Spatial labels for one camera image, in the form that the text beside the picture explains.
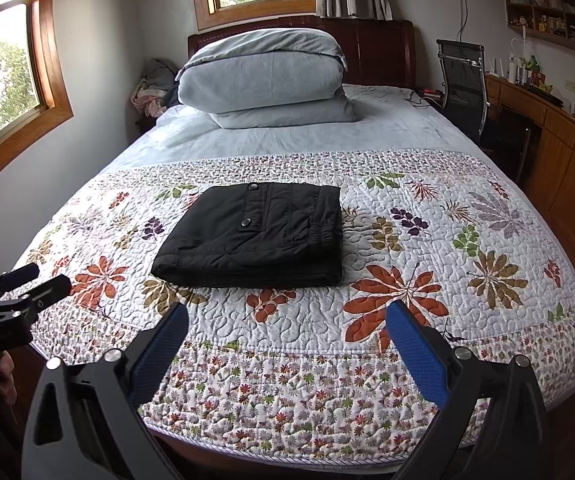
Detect light blue folded duvet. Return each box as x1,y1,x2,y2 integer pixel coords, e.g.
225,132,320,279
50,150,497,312
174,27,359,130

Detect black pants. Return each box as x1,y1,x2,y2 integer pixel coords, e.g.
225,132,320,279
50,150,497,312
150,183,344,290

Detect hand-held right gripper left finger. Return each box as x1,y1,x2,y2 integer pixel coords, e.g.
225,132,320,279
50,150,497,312
21,301,190,480

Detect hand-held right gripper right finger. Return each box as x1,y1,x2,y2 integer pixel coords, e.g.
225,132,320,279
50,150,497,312
386,300,551,480

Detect dark wooden headboard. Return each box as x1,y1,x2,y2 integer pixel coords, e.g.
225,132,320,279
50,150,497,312
187,17,415,91

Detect floral quilt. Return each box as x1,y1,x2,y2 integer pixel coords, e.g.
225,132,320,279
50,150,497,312
10,149,575,466

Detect light blue bed sheet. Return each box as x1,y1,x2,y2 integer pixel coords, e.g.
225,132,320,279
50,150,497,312
92,82,478,171

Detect wooden desk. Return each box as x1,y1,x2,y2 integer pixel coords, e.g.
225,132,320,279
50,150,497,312
477,74,575,271

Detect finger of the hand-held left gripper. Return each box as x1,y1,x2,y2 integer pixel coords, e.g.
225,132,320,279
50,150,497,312
0,262,41,306
1,274,73,329

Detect pile of clothes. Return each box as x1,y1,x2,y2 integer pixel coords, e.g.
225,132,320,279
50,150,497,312
130,57,183,121

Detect black mesh office chair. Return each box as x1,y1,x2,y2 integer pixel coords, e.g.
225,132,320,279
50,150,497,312
436,39,491,148

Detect person's left hand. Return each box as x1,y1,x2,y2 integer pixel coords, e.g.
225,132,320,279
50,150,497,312
0,353,17,406

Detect wooden wall shelf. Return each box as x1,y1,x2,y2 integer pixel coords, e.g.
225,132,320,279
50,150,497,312
472,0,575,56

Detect white router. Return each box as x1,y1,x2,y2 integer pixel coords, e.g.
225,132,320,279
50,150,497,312
486,56,512,84

